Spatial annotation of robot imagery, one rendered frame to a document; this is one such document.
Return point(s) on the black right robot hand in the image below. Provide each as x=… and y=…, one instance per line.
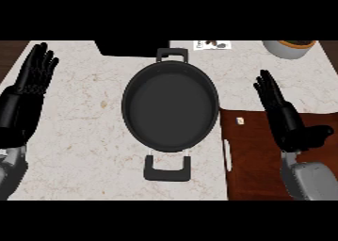
x=286, y=125

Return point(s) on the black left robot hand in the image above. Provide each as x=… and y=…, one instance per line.
x=18, y=103

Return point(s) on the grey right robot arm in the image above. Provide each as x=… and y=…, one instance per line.
x=310, y=179

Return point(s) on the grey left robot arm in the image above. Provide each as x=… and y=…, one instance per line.
x=6, y=175

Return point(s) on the brown wooden tray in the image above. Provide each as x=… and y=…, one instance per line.
x=263, y=157

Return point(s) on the white plant pot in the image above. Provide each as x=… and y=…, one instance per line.
x=288, y=48

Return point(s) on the black oval pot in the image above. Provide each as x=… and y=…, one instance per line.
x=170, y=109

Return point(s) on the white printed card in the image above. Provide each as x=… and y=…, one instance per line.
x=213, y=44

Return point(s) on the black appliance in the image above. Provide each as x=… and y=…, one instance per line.
x=131, y=47

